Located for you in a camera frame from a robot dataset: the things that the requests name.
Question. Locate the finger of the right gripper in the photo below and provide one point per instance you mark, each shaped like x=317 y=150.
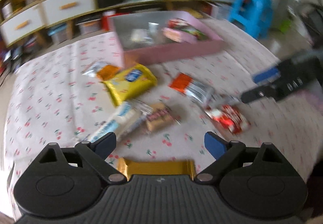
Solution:
x=257 y=93
x=266 y=76

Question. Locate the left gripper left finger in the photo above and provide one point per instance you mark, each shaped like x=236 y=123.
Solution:
x=94 y=155

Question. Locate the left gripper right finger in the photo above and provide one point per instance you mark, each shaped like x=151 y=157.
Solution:
x=225 y=153

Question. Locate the red white snack bag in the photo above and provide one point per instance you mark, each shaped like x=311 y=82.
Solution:
x=229 y=118

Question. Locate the gold foil snack bag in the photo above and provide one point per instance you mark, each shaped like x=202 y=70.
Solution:
x=129 y=168

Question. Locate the green snack bag with girl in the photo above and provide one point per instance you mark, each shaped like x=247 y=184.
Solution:
x=179 y=30

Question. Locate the white blue cracker packet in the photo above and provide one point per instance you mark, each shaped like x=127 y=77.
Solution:
x=126 y=118

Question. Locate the orange white wafer packet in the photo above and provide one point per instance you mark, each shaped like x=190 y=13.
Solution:
x=187 y=85

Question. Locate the blue plastic stool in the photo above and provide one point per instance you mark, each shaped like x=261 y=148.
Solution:
x=255 y=16

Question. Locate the brown chocolate bar packet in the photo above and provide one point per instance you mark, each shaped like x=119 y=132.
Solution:
x=160 y=118

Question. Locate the cherry print floor cloth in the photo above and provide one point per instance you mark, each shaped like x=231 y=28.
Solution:
x=53 y=102

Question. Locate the small orange snack packet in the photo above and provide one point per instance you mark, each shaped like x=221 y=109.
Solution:
x=101 y=70

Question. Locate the yellow snack bag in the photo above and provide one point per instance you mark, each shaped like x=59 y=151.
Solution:
x=130 y=83

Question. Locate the pink shallow cardboard box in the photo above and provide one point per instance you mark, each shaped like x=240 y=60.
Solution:
x=156 y=37

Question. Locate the red shoe box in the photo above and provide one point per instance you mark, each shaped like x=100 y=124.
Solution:
x=105 y=19

